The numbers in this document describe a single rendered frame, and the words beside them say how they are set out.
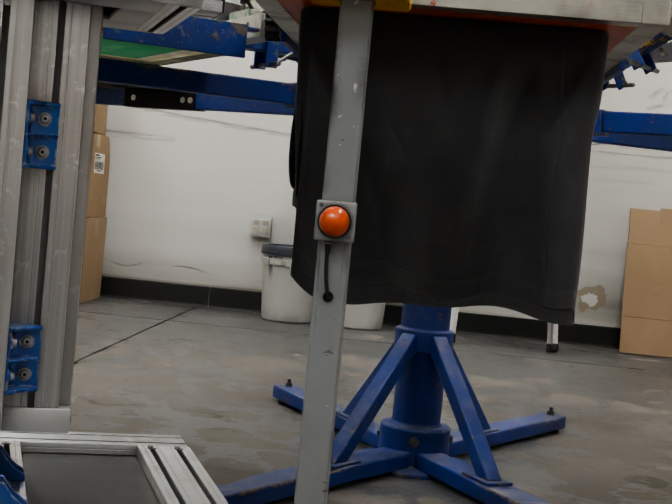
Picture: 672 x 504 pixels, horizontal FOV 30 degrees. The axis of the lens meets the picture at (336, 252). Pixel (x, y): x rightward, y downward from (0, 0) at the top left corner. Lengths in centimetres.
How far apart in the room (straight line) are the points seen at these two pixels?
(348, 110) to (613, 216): 502
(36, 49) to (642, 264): 505
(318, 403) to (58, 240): 41
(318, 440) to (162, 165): 511
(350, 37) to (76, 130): 39
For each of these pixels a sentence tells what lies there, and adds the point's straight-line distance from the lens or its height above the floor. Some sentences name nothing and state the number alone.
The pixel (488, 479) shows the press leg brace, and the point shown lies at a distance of 292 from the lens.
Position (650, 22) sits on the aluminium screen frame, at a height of 95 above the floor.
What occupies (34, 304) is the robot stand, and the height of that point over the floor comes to 50.
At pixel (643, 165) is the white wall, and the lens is 655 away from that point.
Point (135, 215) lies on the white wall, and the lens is 667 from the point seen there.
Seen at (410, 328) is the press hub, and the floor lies 36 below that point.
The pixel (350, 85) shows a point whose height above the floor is 82.
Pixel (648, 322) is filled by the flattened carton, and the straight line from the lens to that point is 644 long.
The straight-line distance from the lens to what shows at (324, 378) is 157.
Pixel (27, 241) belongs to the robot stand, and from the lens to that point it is 170.
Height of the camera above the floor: 69
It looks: 3 degrees down
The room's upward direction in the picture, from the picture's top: 5 degrees clockwise
